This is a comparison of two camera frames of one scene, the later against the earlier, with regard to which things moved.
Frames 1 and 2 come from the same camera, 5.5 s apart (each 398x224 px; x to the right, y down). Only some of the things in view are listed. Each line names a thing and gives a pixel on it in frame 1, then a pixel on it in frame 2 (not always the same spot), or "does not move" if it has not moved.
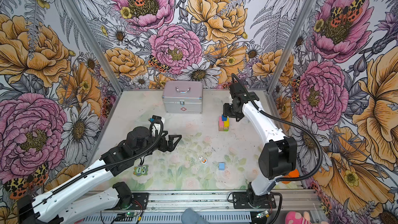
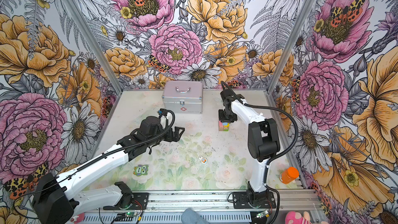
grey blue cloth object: (189, 216) does not move
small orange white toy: (203, 160) does not move
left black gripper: (171, 147) → (176, 136)
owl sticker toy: (141, 170) does not move
